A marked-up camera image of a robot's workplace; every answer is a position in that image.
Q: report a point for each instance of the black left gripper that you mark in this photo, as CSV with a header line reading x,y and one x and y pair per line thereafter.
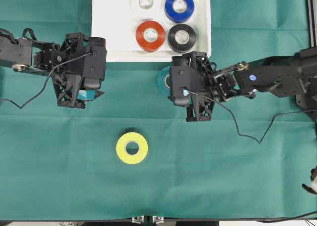
x,y
56,60

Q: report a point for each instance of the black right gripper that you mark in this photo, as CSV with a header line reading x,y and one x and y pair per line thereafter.
x,y
219,87

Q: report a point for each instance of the black tape roll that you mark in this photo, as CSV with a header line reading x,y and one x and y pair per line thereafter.
x,y
181,38

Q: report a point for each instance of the green tape roll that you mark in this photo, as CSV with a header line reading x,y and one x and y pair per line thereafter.
x,y
162,82

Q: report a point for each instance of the red tape roll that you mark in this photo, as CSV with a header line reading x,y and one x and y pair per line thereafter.
x,y
150,35

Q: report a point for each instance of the blue tape roll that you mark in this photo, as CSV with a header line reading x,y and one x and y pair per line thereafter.
x,y
179,11

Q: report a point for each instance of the white tape roll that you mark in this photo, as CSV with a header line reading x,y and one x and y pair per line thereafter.
x,y
145,9

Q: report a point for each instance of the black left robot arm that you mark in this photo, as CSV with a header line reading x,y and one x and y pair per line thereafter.
x,y
77,67

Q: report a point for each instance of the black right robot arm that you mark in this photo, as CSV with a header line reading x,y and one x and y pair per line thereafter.
x,y
282,76

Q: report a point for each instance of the yellow tape roll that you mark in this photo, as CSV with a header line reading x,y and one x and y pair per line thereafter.
x,y
132,148

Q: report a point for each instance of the white plastic tray case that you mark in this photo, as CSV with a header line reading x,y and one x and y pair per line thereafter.
x,y
115,21

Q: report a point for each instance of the green table cloth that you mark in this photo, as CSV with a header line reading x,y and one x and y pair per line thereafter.
x,y
60,163

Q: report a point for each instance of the white black object right edge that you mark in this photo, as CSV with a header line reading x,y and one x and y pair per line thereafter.
x,y
312,188

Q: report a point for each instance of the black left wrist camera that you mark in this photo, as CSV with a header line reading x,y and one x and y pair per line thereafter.
x,y
94,64

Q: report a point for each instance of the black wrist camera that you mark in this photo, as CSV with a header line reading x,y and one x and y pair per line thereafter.
x,y
186,77
94,64

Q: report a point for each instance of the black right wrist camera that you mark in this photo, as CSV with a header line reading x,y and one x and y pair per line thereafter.
x,y
186,77

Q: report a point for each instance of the aluminium frame rail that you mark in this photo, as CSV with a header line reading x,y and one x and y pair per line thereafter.
x,y
312,15

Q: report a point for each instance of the metal table bracket left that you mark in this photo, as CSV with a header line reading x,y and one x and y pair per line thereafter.
x,y
138,219

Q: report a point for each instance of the metal table bracket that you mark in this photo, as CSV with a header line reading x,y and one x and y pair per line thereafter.
x,y
157,219
138,219

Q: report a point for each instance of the metal table bracket right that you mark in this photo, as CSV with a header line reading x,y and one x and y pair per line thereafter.
x,y
157,219

